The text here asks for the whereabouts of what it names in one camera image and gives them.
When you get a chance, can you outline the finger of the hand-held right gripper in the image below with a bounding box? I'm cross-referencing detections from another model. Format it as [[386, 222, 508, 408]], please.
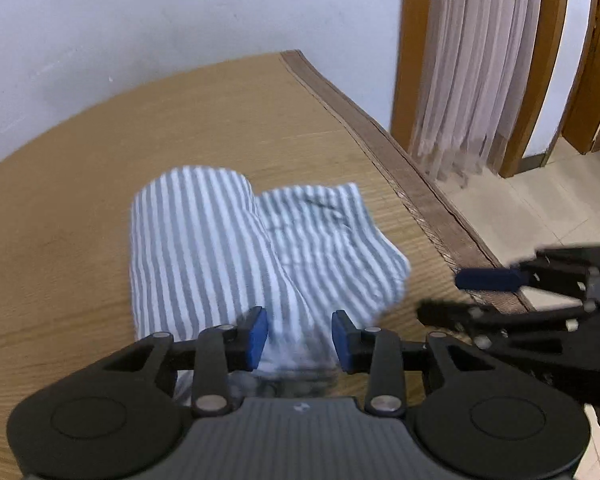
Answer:
[[417, 300, 596, 336], [455, 249, 600, 302]]

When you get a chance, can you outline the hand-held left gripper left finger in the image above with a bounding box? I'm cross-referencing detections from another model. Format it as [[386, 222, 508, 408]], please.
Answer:
[[102, 306, 270, 416]]

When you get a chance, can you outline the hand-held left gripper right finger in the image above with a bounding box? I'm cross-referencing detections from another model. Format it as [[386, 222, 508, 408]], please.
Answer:
[[331, 309, 496, 417]]

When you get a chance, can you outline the grey white striped garment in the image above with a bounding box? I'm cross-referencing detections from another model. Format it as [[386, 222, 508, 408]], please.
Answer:
[[129, 165, 412, 406]]

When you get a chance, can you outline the wooden door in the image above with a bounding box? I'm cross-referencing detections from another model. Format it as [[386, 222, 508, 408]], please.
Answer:
[[562, 0, 600, 156]]

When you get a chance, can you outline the white curtain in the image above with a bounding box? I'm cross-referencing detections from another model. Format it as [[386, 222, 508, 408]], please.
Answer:
[[411, 0, 551, 186]]

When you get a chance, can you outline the wooden door frame post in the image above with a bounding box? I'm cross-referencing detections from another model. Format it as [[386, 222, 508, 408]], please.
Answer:
[[391, 0, 436, 153], [499, 0, 571, 178]]

